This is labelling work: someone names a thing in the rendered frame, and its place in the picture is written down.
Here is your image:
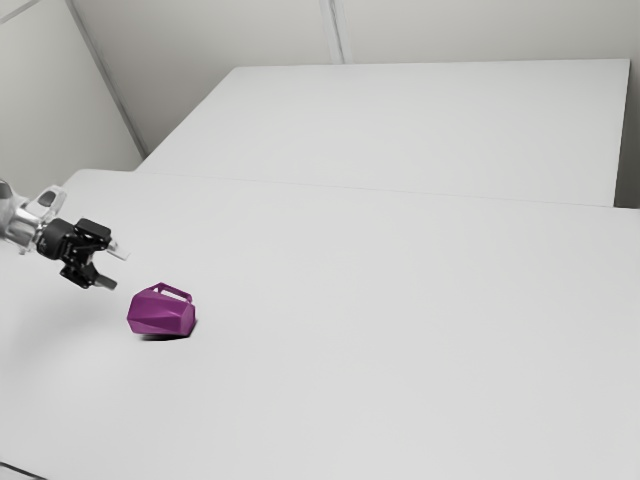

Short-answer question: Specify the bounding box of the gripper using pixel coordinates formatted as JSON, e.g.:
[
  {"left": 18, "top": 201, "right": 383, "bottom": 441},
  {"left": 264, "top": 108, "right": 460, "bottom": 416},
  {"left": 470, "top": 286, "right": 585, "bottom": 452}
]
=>
[{"left": 35, "top": 217, "right": 133, "bottom": 291}]

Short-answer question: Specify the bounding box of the purple faceted mug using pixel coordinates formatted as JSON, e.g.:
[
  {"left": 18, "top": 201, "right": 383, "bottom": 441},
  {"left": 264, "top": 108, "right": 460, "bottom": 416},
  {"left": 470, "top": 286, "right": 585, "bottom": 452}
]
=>
[{"left": 125, "top": 281, "right": 197, "bottom": 338}]

